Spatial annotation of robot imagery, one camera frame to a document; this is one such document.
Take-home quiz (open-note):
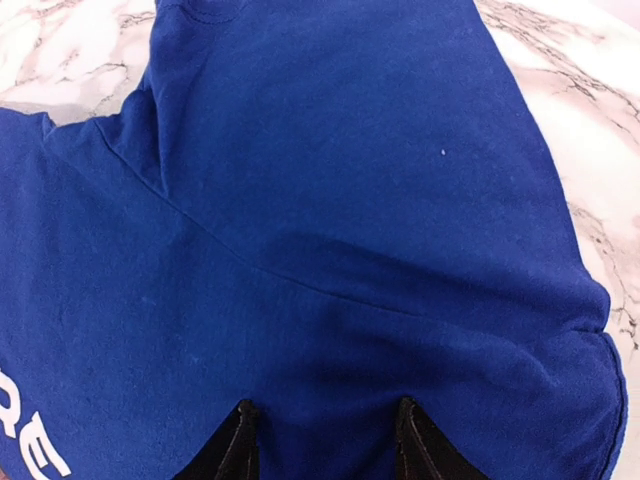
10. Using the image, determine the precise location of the blue printed t-shirt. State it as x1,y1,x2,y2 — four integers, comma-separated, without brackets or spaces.
1,1,628,479

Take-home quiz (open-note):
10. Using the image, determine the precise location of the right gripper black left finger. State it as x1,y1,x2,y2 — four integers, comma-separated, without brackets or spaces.
179,399,260,480

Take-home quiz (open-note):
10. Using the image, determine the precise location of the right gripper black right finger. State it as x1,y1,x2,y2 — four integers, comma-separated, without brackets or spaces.
395,397,485,480

